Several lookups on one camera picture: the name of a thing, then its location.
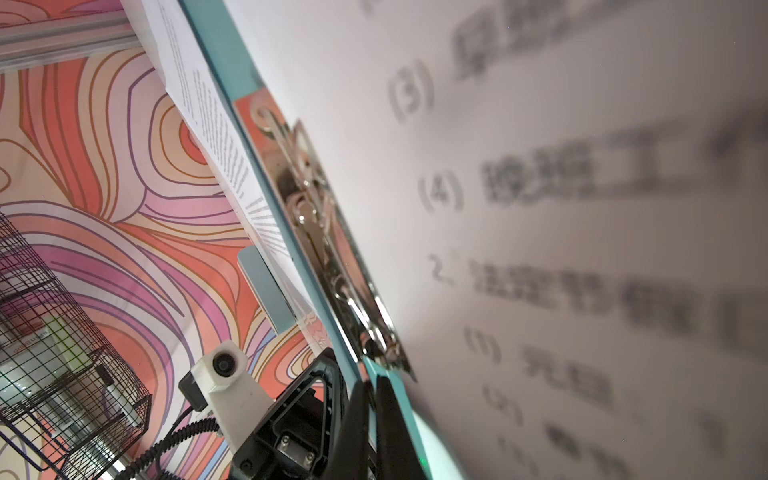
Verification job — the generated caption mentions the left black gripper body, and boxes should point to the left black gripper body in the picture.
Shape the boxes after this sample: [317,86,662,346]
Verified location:
[229,348,348,479]

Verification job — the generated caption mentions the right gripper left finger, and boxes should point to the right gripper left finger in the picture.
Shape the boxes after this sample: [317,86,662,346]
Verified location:
[322,381,370,480]

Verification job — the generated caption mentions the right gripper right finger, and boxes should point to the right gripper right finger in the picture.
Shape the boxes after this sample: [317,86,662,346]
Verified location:
[375,376,427,480]

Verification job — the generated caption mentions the metal folder clip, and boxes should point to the metal folder clip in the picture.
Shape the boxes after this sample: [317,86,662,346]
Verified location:
[233,88,414,376]

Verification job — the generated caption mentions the teal paper folder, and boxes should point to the teal paper folder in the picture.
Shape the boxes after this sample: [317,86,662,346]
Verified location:
[179,1,461,479]

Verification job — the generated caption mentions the white paper sheets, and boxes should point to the white paper sheets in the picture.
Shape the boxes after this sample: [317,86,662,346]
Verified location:
[227,1,767,479]

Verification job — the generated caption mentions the printed white paper sheet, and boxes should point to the printed white paper sheet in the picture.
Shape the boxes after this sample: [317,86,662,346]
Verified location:
[142,1,314,338]

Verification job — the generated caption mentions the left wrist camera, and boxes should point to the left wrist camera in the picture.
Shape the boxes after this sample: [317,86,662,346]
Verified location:
[178,340,274,453]

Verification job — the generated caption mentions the left black wire basket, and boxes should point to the left black wire basket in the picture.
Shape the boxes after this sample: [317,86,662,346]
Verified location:
[1,218,152,479]

